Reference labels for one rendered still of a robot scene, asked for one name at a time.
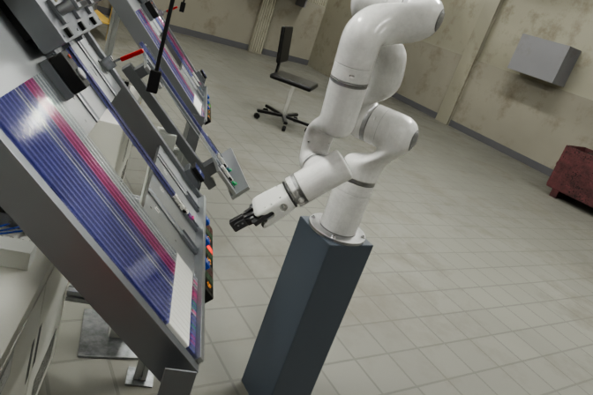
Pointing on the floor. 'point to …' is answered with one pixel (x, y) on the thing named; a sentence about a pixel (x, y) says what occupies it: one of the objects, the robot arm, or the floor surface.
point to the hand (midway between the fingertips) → (238, 222)
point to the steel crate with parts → (574, 175)
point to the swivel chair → (287, 78)
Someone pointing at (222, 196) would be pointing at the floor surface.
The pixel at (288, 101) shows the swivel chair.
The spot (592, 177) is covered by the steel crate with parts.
